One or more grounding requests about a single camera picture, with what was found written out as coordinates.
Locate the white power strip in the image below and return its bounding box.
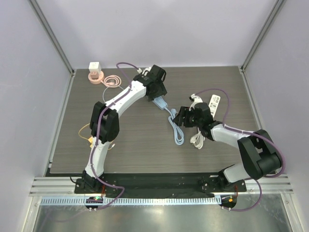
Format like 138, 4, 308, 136
189, 94, 221, 149

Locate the pink round socket base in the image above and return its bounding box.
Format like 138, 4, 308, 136
88, 71, 122, 88

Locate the white cube adapter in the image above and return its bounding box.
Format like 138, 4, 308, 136
88, 62, 101, 74

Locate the blue power strip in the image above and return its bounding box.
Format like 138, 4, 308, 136
153, 96, 184, 147

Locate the white cable duct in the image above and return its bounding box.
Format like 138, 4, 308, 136
41, 195, 221, 206

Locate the aluminium frame rail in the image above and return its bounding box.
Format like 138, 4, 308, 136
29, 174, 294, 196

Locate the yellow charger with cable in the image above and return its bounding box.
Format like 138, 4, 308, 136
78, 122, 116, 149

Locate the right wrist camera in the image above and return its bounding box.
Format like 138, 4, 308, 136
189, 94, 203, 109

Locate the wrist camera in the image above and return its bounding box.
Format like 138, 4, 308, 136
137, 67, 152, 75
189, 94, 203, 109

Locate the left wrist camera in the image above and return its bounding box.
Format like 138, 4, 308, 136
137, 67, 152, 75

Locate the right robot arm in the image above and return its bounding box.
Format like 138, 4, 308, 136
173, 102, 284, 191

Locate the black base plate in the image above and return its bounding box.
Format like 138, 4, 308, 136
74, 172, 247, 198

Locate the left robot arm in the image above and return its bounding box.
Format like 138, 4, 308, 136
76, 65, 167, 193

